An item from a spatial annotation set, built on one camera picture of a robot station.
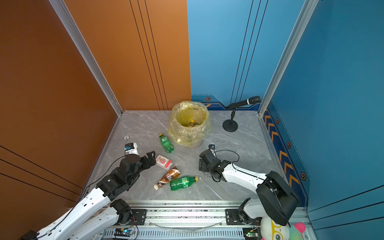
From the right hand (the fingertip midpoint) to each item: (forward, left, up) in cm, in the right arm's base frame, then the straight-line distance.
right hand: (204, 163), depth 88 cm
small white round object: (+22, +55, -2) cm, 59 cm away
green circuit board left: (-33, +40, -4) cm, 52 cm away
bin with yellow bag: (+12, +14, +21) cm, 28 cm away
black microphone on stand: (+31, -20, -2) cm, 37 cm away
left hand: (0, +29, +13) cm, 32 cm away
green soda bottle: (+15, +25, -1) cm, 29 cm away
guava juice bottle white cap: (0, +24, +2) cm, 24 cm away
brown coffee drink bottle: (-7, +18, +2) cm, 19 cm away
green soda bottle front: (-12, +12, +2) cm, 17 cm away
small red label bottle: (+26, +8, +8) cm, 28 cm away
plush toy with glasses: (-33, -28, +2) cm, 43 cm away
